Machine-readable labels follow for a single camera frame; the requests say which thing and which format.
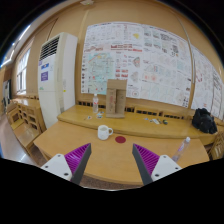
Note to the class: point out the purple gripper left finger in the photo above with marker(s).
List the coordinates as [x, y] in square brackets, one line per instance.
[71, 166]

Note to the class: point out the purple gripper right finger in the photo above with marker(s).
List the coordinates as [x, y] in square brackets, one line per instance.
[151, 166]

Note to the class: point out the clear plastic water bottle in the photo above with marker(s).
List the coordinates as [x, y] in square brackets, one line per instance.
[184, 145]

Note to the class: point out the dark red round coaster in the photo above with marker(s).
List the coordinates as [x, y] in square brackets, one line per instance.
[120, 139]

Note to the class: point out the small items on bench right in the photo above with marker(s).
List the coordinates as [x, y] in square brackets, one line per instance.
[156, 121]

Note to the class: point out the white ceramic mug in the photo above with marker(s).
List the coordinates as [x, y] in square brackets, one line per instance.
[104, 132]

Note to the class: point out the small packet near bottle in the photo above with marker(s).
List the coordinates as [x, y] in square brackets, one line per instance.
[100, 115]

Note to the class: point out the wooden chair left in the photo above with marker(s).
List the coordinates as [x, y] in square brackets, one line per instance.
[26, 120]

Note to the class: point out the wooden chair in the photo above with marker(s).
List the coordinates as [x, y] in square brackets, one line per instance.
[26, 120]
[217, 150]

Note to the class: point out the wooden chair right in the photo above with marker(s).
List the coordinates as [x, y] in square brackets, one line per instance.
[217, 150]

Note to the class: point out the red-label bottle on bench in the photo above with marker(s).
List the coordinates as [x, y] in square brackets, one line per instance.
[95, 103]

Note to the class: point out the black bag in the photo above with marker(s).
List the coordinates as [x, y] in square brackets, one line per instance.
[203, 121]

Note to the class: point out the brown cardboard box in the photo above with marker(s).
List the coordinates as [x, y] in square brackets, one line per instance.
[115, 98]

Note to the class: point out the window at left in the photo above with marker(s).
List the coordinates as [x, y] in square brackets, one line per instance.
[21, 72]

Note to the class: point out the white standing air conditioner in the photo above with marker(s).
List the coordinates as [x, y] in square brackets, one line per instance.
[56, 76]

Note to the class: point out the right wall poster board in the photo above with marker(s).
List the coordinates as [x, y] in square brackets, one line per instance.
[209, 87]

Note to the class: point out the large wall poster board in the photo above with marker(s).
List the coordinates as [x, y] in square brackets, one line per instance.
[155, 63]

